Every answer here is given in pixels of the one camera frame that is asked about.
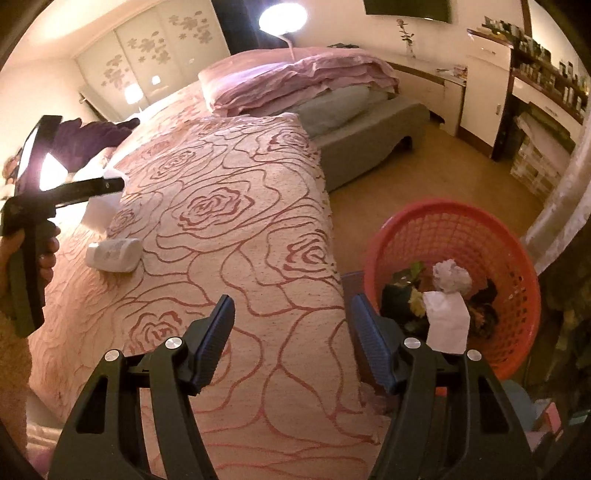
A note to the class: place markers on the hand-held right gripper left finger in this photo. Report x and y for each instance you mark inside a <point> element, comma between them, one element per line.
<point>214,337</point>

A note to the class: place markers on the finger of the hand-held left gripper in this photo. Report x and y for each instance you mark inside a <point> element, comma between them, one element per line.
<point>87,188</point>
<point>37,157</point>

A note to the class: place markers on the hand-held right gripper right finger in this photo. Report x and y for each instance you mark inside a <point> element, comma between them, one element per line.
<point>369,337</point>

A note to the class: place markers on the white tissue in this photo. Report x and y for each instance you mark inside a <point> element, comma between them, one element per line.
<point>99,210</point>

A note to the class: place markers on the green wrapper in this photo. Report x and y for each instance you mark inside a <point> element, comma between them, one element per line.
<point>408,272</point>

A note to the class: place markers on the red plastic mesh basket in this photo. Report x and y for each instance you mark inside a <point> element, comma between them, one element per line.
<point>508,258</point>

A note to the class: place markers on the person's left forearm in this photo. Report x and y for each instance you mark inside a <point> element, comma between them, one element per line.
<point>11,369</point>

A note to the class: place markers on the person's left hand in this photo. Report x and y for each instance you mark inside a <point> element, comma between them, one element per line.
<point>50,258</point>

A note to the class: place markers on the purple cloth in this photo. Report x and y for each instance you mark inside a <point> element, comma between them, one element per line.
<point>92,138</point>

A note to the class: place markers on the flat white paper sheet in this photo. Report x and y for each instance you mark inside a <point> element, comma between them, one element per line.
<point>445,323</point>

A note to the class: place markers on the crumpled white paper ball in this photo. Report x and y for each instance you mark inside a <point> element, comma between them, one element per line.
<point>450,277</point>

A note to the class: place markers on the small glowing bedside lamp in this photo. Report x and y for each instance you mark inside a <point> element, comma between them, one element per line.
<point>132,94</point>

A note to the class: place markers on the pink rose-patterned blanket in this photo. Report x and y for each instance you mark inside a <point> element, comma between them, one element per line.
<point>231,184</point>

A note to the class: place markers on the floral sliding-door wardrobe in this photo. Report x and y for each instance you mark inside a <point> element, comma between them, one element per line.
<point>152,50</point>

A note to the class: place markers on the grey upholstered bed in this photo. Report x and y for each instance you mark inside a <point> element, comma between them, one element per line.
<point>369,134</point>

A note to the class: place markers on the pale pink curtain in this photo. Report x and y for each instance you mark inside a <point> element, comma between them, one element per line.
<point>563,207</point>

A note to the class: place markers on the stack of cardboard boxes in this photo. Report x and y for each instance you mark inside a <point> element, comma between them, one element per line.
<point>538,168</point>

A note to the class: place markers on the folded pink quilt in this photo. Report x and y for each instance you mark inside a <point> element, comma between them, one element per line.
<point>300,78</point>

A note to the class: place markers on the low white console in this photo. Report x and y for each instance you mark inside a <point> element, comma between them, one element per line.
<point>434,92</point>

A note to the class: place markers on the round glowing lamp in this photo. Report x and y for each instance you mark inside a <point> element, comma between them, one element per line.
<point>282,16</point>

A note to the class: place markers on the tall white cabinet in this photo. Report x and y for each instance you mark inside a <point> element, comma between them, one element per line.
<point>485,97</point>

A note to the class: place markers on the folded bedding on boxes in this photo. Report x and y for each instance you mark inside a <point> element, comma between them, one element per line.
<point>545,127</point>

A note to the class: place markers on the small colourful clutter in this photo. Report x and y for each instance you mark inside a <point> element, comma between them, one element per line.
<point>455,70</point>

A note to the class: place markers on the dark flat item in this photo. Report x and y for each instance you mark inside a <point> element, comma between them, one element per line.
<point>339,46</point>

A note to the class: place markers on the dark wood dressing table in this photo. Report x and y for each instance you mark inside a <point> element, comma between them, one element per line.
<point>545,99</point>

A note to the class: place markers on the rose in vase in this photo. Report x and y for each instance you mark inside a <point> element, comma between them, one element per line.
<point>406,37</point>

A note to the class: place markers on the row of cosmetic bottles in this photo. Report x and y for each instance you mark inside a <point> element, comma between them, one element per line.
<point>549,64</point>

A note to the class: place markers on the wall television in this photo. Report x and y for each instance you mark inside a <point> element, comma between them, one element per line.
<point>406,9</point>

